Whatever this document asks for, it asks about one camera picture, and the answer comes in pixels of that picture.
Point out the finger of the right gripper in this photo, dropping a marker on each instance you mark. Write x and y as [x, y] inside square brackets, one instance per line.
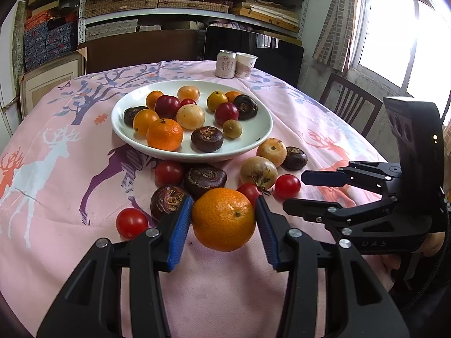
[379, 178]
[331, 214]

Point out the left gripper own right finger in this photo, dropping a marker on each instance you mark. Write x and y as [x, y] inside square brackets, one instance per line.
[288, 249]

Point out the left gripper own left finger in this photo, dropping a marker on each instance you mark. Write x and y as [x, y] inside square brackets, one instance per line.
[158, 249]

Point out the orange mandarin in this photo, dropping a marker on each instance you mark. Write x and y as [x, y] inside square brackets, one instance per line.
[223, 220]

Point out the yellow spotted passion fruit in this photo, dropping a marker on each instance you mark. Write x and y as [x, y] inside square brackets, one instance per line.
[259, 171]

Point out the large orange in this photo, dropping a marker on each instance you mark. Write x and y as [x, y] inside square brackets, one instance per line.
[164, 134]

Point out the red cherry tomato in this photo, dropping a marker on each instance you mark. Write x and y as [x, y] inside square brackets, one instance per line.
[130, 223]

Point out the dark wooden chair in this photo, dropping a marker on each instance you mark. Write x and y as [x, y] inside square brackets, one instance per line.
[350, 101]

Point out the dark mangosteen near gripper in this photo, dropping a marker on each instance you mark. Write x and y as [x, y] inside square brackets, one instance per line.
[200, 179]

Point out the pink deer tablecloth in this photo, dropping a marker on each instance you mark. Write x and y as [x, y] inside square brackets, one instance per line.
[65, 176]

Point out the white oval plate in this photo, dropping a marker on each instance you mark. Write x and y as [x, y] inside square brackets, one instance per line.
[208, 144]

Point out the small kumquat orange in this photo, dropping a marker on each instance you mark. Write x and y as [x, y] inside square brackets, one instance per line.
[142, 121]

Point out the pale yellow round fruit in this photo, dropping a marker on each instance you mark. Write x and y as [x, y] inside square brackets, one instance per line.
[190, 117]

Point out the dark red plum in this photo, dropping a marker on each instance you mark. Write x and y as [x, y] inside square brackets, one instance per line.
[167, 106]
[226, 111]

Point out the small tangerine in plate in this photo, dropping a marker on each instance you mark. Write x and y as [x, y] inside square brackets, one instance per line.
[152, 98]

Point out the dark red plum right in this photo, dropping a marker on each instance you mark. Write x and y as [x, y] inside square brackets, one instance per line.
[226, 111]

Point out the small yellow orange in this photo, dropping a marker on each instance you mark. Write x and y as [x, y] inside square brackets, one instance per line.
[215, 99]

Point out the white paper cup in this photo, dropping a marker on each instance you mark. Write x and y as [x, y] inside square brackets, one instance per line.
[244, 65]

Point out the pink drink can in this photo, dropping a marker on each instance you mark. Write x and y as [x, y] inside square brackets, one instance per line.
[225, 64]

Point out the cardboard box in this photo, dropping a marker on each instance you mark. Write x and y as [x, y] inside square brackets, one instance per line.
[35, 84]

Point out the white metal shelf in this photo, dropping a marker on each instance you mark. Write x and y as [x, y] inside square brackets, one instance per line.
[185, 7]

